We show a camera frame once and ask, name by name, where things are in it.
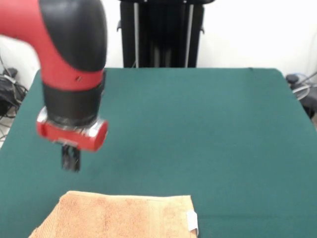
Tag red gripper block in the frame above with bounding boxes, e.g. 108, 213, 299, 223
36, 108, 109, 173

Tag tan terry towel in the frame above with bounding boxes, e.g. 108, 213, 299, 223
28, 190, 200, 238

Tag small black device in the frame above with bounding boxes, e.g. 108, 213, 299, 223
2, 67, 18, 78

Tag dark green table cloth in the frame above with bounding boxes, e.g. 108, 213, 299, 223
0, 67, 317, 238

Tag black round knob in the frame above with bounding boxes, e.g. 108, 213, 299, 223
286, 74, 301, 86

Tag black cable bundle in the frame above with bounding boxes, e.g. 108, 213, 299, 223
0, 74, 29, 119

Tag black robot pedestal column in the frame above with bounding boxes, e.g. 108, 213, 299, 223
116, 0, 210, 68

